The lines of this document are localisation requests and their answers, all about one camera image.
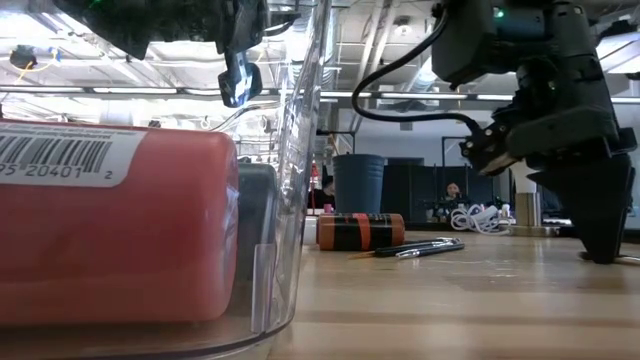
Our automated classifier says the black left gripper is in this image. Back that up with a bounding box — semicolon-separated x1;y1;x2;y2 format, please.
124;0;274;109

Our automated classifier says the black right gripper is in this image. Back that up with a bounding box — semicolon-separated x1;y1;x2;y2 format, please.
459;54;639;265

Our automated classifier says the clear plastic bin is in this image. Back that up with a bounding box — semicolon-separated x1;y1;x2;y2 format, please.
0;0;335;360

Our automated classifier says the large grey paint bottle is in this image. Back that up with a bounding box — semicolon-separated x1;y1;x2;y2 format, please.
235;162;279;284

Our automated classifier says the dark blue cup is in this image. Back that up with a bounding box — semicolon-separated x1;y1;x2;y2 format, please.
332;153;387;215

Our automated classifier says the black paintbrush silver ferrule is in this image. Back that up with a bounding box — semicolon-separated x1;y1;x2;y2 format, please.
396;242;466;260
349;238;464;260

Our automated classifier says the small orange paint bottle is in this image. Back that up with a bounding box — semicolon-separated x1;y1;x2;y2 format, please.
303;213;407;252

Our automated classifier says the large red paint bottle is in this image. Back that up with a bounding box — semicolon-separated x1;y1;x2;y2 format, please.
0;118;240;327

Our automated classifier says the white pillar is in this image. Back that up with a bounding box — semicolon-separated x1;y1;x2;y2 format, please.
97;107;136;126

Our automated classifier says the person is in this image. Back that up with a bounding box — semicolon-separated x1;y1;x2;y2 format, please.
434;182;469;221
319;174;337;211

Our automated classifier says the white lamp cable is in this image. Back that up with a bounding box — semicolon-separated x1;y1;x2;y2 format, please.
449;203;511;236

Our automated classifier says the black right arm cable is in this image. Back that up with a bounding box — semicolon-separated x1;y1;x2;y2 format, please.
351;9;482;135

